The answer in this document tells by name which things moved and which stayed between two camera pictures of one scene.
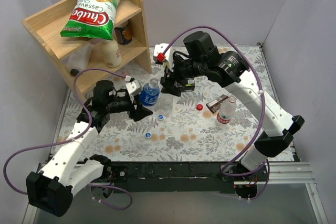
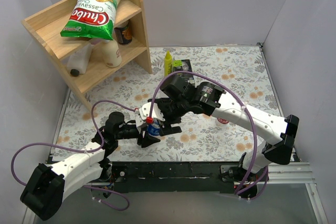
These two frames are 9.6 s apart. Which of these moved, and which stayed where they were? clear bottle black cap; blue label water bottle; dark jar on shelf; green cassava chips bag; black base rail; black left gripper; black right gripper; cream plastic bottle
Moved: blue label water bottle; black left gripper; black right gripper
Stayed: dark jar on shelf; clear bottle black cap; cream plastic bottle; black base rail; green cassava chips bag
